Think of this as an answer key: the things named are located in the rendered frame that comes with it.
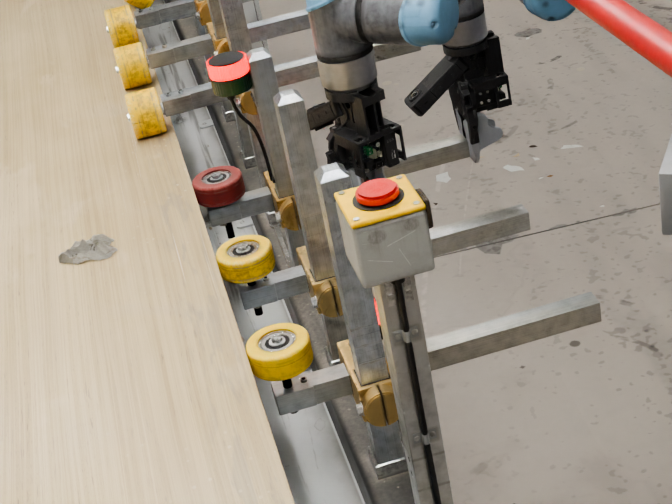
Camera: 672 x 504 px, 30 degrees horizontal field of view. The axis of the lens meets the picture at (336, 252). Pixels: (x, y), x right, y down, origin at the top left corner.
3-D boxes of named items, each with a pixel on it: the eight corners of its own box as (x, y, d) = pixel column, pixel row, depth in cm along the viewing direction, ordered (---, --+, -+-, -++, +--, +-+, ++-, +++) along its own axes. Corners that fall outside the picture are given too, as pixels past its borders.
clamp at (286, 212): (298, 190, 207) (292, 163, 205) (315, 226, 196) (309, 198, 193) (265, 199, 207) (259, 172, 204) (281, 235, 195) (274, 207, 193)
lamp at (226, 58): (271, 174, 198) (242, 47, 187) (278, 188, 193) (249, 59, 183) (236, 183, 197) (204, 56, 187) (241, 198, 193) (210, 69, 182)
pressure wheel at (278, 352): (283, 387, 165) (265, 314, 159) (335, 397, 161) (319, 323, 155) (251, 424, 159) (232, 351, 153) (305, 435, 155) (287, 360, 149)
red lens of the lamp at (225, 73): (245, 61, 189) (242, 47, 188) (252, 74, 184) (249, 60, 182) (206, 71, 188) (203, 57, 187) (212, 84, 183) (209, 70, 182)
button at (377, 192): (394, 189, 116) (391, 173, 116) (406, 207, 113) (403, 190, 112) (353, 200, 116) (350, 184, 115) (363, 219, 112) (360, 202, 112)
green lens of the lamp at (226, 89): (249, 76, 190) (246, 63, 189) (256, 90, 185) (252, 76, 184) (210, 86, 189) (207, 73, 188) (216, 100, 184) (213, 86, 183)
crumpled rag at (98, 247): (119, 234, 187) (115, 221, 186) (117, 256, 181) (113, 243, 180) (61, 247, 187) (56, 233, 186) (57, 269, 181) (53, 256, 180)
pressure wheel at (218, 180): (251, 219, 207) (236, 157, 201) (259, 241, 200) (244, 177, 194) (204, 232, 206) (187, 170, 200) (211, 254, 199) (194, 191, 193)
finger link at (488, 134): (509, 161, 205) (501, 110, 200) (475, 171, 204) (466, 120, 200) (503, 153, 208) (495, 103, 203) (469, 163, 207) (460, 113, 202)
